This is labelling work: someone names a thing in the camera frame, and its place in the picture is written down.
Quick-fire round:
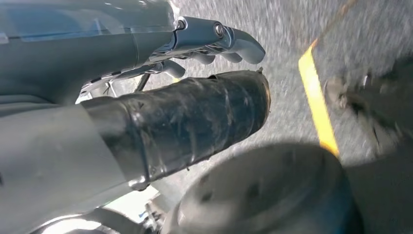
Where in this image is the yellow floor tape square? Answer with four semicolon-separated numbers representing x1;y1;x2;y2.
298;40;340;157

